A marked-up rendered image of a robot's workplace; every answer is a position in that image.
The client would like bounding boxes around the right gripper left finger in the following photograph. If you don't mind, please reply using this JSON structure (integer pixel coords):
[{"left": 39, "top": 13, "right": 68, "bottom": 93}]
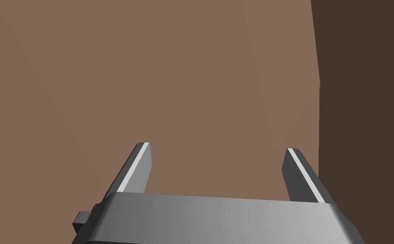
[{"left": 104, "top": 142, "right": 153, "bottom": 199}]

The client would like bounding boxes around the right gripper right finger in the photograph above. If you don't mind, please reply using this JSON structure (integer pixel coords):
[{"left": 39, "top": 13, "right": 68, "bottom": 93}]
[{"left": 281, "top": 147, "right": 336, "bottom": 206}]

